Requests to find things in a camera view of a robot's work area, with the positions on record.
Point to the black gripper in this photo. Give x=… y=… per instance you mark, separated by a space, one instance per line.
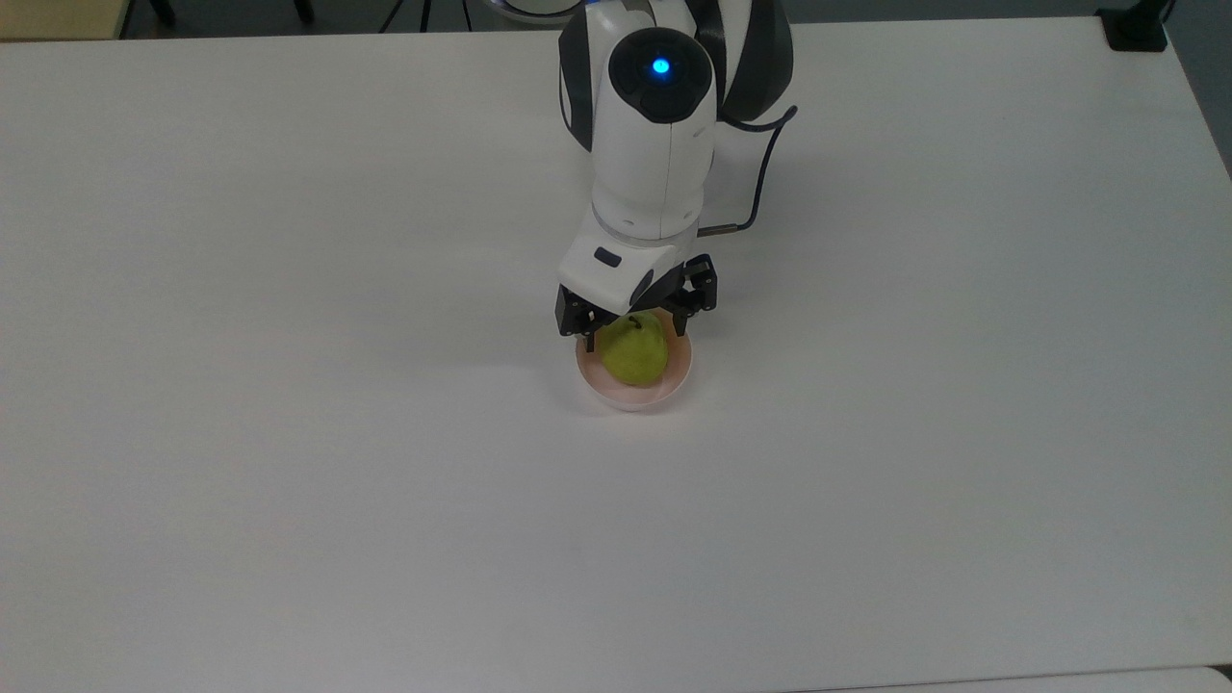
x=671 y=289

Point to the green pear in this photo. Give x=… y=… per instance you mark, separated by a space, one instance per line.
x=635 y=354

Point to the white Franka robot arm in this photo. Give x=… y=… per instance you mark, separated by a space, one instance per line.
x=654 y=164

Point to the pink plastic bowl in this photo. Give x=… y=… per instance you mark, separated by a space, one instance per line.
x=635 y=397

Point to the black tripod legs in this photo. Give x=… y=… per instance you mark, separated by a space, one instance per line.
x=424 y=12

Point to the black furniture leg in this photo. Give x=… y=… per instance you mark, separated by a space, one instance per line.
x=304 y=10
x=164 y=12

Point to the light wooden furniture top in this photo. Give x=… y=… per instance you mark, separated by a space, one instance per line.
x=58 y=17

